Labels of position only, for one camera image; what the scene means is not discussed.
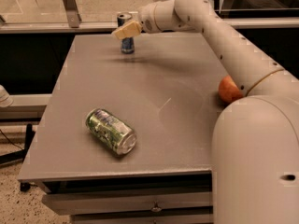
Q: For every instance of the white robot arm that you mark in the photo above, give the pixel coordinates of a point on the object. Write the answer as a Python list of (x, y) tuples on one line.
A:
[(255, 143)]

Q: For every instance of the white object at left edge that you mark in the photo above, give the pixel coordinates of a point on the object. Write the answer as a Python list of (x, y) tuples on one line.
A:
[(5, 99)]

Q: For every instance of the grey cabinet with drawers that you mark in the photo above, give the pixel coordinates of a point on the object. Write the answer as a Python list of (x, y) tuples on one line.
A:
[(167, 92)]

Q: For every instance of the black stand base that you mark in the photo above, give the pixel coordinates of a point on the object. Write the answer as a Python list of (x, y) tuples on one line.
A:
[(20, 154)]

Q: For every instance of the green soda can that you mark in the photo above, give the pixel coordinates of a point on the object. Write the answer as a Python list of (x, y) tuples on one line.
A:
[(113, 132)]

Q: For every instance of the red apple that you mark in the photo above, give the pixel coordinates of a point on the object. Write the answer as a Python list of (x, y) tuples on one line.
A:
[(228, 91)]

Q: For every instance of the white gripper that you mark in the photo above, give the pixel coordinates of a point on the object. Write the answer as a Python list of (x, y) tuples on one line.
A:
[(147, 22)]

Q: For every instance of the left metal railing post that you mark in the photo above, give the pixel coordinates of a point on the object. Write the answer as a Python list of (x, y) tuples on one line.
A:
[(72, 14)]

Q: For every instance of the blue silver redbull can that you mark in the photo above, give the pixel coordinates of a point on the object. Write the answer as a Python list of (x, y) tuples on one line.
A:
[(127, 44)]

